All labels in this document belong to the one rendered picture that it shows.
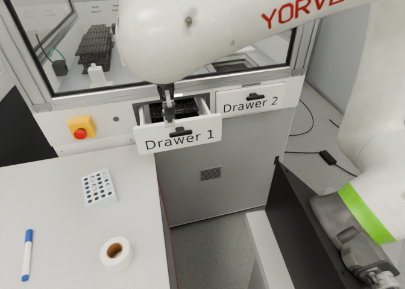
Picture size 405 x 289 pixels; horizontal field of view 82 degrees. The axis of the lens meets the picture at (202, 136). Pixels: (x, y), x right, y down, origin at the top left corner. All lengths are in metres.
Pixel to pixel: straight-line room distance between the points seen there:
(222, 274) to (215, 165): 0.61
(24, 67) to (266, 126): 0.92
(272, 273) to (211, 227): 0.95
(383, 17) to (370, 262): 0.43
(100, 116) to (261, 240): 0.67
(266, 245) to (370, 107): 0.40
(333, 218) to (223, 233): 1.07
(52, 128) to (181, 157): 0.51
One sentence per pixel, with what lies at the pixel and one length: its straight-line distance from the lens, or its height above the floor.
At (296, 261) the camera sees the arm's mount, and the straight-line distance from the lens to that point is 0.59.
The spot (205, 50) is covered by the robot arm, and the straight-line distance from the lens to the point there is 0.28.
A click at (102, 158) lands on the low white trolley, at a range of 0.94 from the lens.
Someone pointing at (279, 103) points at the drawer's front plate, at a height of 0.84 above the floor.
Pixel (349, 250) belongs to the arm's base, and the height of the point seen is 0.93.
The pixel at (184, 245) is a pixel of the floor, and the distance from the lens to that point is 1.51.
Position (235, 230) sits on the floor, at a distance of 1.56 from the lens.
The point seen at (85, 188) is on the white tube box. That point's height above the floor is 0.79.
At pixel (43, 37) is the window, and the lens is 0.86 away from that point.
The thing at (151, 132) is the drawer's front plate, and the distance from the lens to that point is 0.76.
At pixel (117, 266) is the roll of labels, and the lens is 0.65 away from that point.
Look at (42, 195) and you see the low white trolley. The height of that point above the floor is 0.76.
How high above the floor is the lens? 1.36
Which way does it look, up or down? 39 degrees down
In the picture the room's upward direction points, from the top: 2 degrees counter-clockwise
